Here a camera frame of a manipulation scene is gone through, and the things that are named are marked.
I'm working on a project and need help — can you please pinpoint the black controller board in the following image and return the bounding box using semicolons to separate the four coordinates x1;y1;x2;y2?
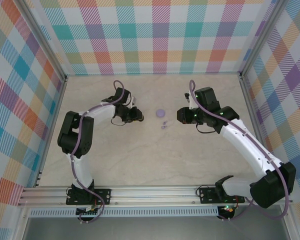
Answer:
76;204;101;217
218;204;235;215

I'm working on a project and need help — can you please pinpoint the thin black left gripper cable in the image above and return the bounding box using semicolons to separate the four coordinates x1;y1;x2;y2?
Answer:
110;116;128;127

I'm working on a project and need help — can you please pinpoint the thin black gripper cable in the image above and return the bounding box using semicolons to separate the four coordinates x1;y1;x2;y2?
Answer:
110;116;128;127
195;123;216;134

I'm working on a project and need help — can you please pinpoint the thin black right gripper cable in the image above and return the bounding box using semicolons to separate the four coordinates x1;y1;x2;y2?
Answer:
195;123;216;134

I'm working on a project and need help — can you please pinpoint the aluminium table edge rail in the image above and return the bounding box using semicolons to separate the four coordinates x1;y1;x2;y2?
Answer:
239;72;276;186
34;74;69;188

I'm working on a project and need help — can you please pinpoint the wide aluminium base rail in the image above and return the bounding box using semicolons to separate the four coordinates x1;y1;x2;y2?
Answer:
17;184;295;208

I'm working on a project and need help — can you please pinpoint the aluminium frame post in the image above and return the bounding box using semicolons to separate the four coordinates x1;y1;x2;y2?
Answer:
238;0;288;80
19;0;68;83

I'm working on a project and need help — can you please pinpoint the perforated white cable duct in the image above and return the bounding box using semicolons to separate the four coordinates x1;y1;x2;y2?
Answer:
28;208;220;218

